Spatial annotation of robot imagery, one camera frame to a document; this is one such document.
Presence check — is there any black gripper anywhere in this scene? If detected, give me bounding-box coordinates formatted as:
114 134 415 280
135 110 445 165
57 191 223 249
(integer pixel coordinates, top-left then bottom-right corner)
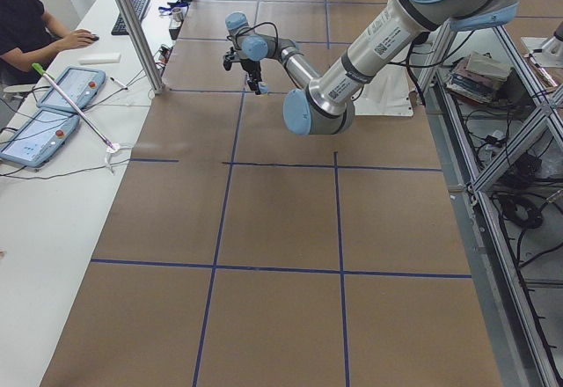
239 57 264 95

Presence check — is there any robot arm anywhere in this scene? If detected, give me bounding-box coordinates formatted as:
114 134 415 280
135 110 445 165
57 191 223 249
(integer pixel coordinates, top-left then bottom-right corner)
223 0 519 135

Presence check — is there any small metal cup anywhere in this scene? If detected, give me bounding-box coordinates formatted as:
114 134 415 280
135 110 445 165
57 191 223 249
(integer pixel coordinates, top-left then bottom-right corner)
171 7 184 22

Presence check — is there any black marker pen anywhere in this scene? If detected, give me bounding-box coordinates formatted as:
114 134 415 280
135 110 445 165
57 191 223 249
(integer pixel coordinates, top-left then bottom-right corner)
110 77 128 90

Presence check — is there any black keyboard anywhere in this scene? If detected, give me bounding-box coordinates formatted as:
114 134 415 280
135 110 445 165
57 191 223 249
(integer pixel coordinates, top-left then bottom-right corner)
110 0 152 36

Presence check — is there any white foam block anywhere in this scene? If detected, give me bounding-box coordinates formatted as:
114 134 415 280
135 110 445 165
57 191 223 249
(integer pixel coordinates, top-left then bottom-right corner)
78 53 121 65

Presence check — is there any upper blue teach pendant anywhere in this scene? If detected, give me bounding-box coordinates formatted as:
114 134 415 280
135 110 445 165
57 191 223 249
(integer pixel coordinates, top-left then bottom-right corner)
37 66 106 113

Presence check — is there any blue teach pendant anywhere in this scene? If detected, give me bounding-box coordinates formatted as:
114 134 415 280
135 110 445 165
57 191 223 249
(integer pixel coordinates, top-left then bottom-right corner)
1 108 80 168
37 66 106 113

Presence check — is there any lower blue teach pendant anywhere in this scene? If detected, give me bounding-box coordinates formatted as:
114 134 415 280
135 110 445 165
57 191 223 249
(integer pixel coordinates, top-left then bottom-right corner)
1 108 80 168

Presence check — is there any metal rod green tip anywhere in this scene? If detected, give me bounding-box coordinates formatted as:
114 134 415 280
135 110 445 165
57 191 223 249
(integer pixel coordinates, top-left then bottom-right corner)
32 62 121 154

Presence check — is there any stack of books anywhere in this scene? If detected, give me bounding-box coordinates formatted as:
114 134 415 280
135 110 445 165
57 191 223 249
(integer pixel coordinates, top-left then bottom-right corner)
445 52 512 104

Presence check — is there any seated person in black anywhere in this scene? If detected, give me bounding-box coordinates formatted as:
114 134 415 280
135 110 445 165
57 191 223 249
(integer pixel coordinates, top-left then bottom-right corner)
1 0 94 85

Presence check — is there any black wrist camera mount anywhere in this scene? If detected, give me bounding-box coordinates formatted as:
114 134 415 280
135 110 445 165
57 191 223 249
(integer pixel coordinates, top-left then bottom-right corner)
223 47 240 71

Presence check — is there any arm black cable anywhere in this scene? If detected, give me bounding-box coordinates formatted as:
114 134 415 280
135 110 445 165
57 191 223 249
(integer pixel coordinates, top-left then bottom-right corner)
230 20 281 52

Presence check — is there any aluminium frame post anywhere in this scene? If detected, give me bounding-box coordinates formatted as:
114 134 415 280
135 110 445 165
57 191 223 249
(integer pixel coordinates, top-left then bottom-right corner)
115 0 164 95

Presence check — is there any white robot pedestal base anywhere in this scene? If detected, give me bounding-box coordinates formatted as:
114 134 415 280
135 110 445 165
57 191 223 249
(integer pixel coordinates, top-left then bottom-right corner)
354 65 413 117

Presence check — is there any aluminium truss frame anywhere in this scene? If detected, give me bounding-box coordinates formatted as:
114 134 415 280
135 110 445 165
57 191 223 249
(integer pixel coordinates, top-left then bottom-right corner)
414 26 562 386

